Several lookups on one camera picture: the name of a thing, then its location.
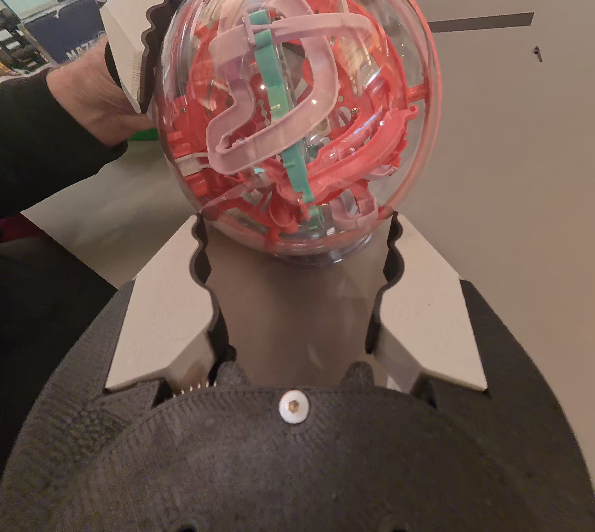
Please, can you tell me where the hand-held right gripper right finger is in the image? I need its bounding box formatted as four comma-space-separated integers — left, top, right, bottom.
364, 210, 489, 393

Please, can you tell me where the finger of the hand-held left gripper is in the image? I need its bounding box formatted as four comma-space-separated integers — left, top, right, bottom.
99, 0, 176, 119

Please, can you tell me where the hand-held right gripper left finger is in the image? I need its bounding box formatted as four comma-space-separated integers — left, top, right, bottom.
105, 212, 235, 392

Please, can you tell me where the clear plastic ball stand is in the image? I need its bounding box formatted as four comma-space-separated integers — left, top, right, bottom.
271, 234, 375, 268

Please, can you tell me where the clear red maze ball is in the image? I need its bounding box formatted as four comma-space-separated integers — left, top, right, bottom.
152, 0, 442, 259

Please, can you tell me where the person's left forearm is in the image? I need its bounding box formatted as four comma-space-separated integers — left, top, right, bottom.
0, 69, 128, 219

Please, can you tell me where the person's left hand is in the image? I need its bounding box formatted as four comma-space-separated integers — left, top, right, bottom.
46, 41, 158, 148

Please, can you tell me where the dark blue cardboard box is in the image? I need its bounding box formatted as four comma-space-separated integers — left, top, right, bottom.
23, 0, 108, 64

